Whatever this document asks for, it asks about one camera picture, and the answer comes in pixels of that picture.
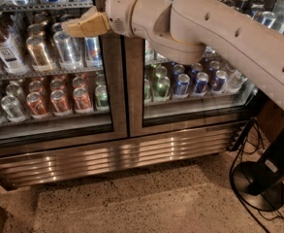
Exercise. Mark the stainless fridge bottom grille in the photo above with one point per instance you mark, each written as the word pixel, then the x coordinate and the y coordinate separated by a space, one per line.
pixel 51 166

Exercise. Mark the orange soda can middle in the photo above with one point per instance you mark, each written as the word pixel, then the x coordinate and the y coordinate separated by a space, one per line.
pixel 60 103

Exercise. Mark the orange soda can left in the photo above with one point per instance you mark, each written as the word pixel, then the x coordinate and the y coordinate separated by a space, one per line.
pixel 37 105

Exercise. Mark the orange soda can right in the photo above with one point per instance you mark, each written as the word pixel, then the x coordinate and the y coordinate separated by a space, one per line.
pixel 82 100

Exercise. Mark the silver tall can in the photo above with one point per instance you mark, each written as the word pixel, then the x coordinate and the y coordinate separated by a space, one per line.
pixel 69 58

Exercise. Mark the blue silver energy can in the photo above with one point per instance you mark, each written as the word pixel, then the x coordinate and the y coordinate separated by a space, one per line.
pixel 93 55

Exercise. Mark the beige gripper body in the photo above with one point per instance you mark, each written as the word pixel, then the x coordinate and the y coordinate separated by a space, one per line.
pixel 119 11

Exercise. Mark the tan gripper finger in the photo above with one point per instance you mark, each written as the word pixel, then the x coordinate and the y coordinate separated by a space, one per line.
pixel 90 24

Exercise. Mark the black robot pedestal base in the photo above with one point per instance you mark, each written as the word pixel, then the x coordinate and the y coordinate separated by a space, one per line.
pixel 260 184

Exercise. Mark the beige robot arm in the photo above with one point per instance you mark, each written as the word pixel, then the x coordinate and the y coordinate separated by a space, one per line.
pixel 181 30

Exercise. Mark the orange soda can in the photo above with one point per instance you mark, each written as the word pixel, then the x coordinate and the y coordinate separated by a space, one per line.
pixel 37 105
pixel 82 100
pixel 60 103

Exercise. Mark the gold drink can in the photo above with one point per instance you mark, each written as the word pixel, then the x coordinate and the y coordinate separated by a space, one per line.
pixel 42 59

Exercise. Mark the silver can lower left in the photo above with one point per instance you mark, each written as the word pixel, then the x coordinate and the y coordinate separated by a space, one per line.
pixel 13 108

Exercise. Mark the brown tea bottle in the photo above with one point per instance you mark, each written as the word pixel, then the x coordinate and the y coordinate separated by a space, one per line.
pixel 11 54

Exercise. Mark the glass fridge door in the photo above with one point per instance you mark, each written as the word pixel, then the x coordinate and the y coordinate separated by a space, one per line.
pixel 172 116
pixel 25 18

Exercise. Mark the green can lower right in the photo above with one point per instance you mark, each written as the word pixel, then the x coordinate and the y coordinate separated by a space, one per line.
pixel 162 89

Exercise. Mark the green soda can left door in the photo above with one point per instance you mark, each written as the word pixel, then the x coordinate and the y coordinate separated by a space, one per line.
pixel 102 99

